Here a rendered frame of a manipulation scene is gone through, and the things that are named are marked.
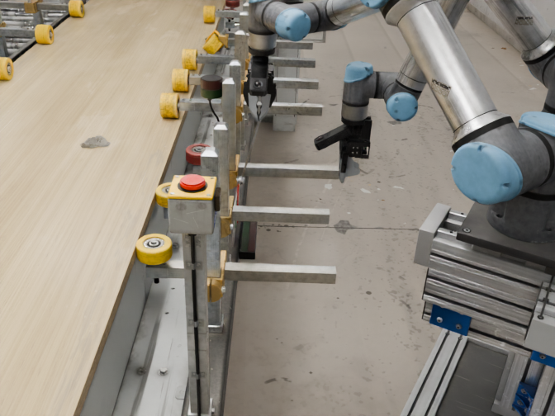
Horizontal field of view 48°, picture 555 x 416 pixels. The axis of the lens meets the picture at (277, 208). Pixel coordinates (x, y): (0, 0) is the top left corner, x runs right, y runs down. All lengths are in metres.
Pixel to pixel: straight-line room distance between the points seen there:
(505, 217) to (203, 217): 0.62
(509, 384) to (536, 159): 0.84
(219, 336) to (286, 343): 1.04
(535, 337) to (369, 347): 1.31
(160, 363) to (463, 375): 1.07
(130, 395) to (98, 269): 0.30
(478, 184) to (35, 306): 0.86
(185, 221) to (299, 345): 1.57
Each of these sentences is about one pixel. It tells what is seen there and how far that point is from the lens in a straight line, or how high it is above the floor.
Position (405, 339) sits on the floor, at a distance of 2.60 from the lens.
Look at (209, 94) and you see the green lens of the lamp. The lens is 1.71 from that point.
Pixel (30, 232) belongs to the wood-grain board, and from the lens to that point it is 1.54.
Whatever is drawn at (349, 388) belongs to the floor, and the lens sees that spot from 2.36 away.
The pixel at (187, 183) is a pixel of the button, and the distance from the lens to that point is 0.98.
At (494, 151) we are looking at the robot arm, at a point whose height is 1.26.
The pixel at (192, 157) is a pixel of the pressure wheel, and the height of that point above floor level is 0.90.
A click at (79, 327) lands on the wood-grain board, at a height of 0.90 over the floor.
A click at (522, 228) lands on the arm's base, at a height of 1.07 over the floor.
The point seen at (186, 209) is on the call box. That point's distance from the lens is 0.98.
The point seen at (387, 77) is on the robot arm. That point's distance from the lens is 1.76.
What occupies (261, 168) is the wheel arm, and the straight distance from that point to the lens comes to 1.85.
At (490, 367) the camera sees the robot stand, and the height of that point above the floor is 0.21.
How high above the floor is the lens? 1.69
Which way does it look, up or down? 30 degrees down
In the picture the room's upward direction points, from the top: 3 degrees clockwise
